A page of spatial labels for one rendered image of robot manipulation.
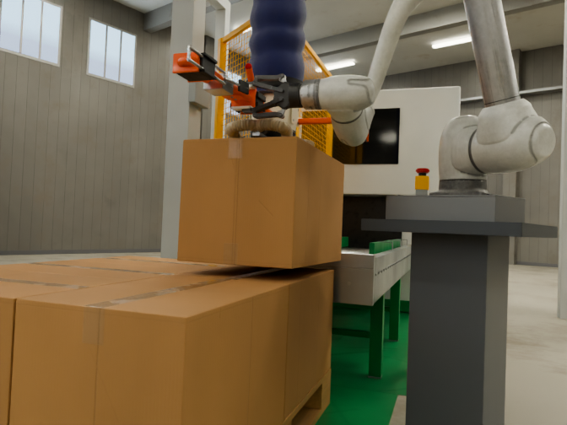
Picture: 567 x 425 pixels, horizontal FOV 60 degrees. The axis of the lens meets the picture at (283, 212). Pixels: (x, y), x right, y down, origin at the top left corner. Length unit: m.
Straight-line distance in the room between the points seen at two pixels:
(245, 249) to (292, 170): 0.28
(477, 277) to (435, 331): 0.23
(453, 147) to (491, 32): 0.37
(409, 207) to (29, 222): 8.99
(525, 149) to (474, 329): 0.56
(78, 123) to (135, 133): 1.30
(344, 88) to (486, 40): 0.44
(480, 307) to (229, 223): 0.82
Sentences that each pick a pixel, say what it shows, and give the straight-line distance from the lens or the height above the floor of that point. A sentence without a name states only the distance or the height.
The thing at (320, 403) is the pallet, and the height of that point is 0.05.
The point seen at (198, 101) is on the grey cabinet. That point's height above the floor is 1.48.
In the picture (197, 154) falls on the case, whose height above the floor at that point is 0.93.
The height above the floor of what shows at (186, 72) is 1.09.
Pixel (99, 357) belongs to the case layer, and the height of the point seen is 0.45.
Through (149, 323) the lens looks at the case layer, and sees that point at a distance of 0.95.
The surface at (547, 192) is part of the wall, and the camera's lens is 13.30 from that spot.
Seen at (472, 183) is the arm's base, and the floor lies 0.88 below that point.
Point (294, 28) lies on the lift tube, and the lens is 1.90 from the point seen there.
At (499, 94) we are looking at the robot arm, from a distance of 1.61.
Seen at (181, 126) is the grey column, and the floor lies 1.32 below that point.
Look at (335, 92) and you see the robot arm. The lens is 1.45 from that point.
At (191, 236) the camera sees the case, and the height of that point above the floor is 0.67.
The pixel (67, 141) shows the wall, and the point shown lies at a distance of 10.52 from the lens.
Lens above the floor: 0.71
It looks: 2 degrees up
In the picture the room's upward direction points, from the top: 2 degrees clockwise
